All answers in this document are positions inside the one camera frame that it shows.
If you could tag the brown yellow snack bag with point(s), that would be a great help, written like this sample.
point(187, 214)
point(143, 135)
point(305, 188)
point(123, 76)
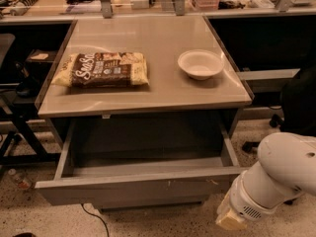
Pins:
point(103, 69)

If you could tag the plastic bottle on floor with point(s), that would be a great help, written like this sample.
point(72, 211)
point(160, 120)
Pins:
point(20, 179)

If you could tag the white paper bowl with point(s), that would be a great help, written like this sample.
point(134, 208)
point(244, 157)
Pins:
point(200, 64)

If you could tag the grey cabinet desk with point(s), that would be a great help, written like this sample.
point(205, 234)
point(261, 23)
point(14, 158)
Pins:
point(161, 40)

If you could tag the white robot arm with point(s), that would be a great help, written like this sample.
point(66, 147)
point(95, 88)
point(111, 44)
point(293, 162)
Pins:
point(285, 170)

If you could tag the grey top drawer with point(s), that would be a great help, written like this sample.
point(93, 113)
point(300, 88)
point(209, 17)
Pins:
point(136, 162)

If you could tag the black office chair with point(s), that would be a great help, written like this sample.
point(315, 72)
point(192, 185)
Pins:
point(298, 104)

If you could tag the black stand left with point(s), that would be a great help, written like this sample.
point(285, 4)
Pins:
point(18, 93)

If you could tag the foam-wrapped gripper body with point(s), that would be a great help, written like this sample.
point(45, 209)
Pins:
point(247, 199)

